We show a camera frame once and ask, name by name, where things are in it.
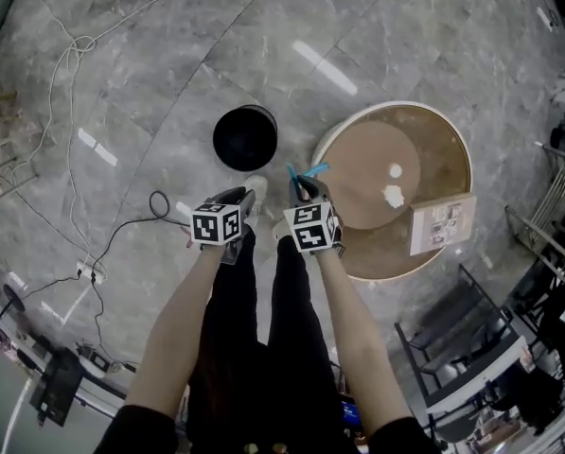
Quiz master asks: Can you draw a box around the person's left forearm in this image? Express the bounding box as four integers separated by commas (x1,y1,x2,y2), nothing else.
124,241,227,416

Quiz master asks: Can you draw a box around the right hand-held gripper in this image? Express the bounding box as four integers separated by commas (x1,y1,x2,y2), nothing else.
281,176,348,259

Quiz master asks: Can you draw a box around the blue screen device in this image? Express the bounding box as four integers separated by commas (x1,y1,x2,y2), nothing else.
340,396,364,428

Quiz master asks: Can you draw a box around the person's left white shoe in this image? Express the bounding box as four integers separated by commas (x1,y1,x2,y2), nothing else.
242,174,270,230

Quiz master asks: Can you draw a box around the blue plastic item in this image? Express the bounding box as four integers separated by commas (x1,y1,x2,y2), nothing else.
284,160,333,194

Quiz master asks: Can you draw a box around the white paper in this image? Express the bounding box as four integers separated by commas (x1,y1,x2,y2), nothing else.
382,183,407,210

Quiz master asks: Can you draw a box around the black floor stand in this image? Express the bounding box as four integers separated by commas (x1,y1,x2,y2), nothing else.
0,283,26,378

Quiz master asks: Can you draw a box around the black shelf rack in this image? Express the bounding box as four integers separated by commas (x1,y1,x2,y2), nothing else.
393,262,535,445

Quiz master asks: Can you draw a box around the white power strip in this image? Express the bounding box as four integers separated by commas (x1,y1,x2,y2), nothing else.
534,6,556,31
75,259,109,284

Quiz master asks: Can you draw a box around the person's right forearm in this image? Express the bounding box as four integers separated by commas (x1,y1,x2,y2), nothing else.
314,248,415,438

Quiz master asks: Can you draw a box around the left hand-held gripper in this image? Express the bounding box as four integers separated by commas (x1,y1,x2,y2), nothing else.
185,185,258,266

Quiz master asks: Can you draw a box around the grey picture book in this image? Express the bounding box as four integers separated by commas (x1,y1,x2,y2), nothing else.
408,193,479,257

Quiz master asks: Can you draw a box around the black floor cable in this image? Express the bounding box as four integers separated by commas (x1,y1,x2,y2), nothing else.
20,190,194,369

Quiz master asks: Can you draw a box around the wooden stool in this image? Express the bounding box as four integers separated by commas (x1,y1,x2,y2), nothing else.
0,89,43,208

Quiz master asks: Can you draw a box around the metal wire rack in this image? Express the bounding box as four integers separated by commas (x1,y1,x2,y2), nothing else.
503,143,565,284

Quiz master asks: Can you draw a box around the person's black clothing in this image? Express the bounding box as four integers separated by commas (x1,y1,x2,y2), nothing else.
94,227,443,454

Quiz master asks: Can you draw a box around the round glass coffee table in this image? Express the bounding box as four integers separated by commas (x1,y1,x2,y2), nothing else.
310,100,474,283

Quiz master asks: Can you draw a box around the black flat box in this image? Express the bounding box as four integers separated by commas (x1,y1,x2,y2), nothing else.
27,351,85,428

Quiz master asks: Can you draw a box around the black waste bin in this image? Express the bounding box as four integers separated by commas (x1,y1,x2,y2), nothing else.
211,104,280,174

